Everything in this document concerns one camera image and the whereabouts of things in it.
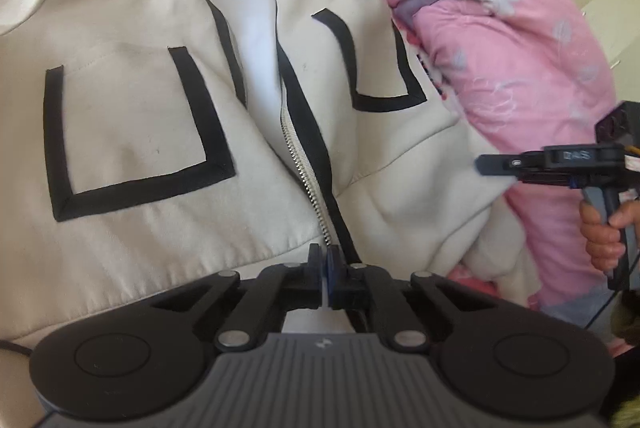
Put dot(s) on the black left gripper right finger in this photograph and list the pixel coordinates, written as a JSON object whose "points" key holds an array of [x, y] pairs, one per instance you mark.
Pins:
{"points": [[374, 303]]}

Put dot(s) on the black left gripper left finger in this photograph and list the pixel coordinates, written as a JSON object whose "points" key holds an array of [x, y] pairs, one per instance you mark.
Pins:
{"points": [[266, 301]]}

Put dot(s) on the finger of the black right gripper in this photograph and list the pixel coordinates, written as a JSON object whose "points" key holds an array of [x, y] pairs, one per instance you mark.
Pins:
{"points": [[510, 164]]}

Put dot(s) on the cream jacket with black trim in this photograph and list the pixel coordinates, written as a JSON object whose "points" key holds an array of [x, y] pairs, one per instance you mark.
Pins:
{"points": [[147, 143]]}

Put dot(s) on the person's right hand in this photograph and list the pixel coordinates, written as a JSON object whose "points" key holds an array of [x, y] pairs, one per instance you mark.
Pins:
{"points": [[604, 243]]}

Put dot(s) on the pink patchwork quilt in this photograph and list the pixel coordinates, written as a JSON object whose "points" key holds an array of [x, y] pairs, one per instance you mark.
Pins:
{"points": [[500, 58]]}

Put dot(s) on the cream wardrobe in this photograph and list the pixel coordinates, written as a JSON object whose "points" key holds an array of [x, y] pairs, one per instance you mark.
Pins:
{"points": [[615, 23]]}

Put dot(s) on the black camera box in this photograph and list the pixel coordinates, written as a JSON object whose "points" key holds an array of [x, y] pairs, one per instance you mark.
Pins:
{"points": [[621, 125]]}

